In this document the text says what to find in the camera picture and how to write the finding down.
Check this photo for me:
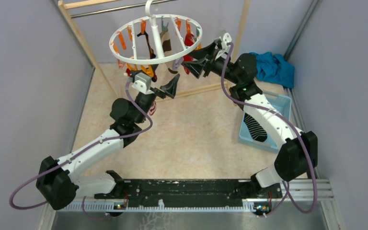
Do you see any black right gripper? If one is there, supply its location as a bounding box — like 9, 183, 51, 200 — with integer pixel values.
182, 41, 241, 85

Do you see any red snowflake sock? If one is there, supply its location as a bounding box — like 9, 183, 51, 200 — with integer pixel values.
184, 33, 195, 62

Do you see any black orange sock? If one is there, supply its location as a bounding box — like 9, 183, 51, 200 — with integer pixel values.
136, 31, 156, 59

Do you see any white round clip hanger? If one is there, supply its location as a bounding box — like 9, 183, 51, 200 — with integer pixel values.
109, 0, 203, 78

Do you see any black striped sock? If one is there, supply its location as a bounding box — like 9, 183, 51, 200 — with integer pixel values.
243, 114, 268, 142

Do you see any red white striped sock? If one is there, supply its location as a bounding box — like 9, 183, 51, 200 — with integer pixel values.
128, 68, 156, 115

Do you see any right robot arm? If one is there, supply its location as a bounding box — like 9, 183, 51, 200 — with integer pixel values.
182, 43, 318, 197

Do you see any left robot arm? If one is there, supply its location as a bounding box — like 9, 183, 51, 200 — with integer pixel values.
36, 71, 180, 210

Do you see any brown beige sock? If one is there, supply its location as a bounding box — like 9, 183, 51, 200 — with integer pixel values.
160, 30, 178, 75

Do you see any metal hanging rod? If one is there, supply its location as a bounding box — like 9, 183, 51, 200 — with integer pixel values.
71, 0, 176, 19

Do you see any blue crumpled cloth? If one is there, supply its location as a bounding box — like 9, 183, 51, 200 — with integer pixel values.
250, 52, 295, 89

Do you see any light blue perforated basket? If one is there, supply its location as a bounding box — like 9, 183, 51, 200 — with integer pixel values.
238, 91, 292, 153

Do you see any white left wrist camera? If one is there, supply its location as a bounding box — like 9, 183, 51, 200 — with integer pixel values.
132, 77, 152, 94

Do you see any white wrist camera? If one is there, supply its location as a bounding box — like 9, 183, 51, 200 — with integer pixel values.
132, 77, 152, 94
214, 30, 232, 50

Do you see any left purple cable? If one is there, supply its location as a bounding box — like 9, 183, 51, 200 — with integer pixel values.
9, 80, 153, 210

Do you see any purple cable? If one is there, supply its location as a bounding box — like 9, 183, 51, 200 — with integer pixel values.
9, 80, 153, 210
220, 42, 319, 215

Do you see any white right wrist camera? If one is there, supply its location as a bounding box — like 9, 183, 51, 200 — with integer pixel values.
214, 30, 232, 50

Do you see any light wooden rack frame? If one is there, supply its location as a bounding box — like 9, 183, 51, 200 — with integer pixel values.
58, 0, 254, 102

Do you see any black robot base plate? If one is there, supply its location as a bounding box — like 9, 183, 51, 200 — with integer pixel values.
94, 179, 283, 208

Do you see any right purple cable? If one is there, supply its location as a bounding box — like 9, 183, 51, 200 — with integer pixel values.
220, 42, 319, 215

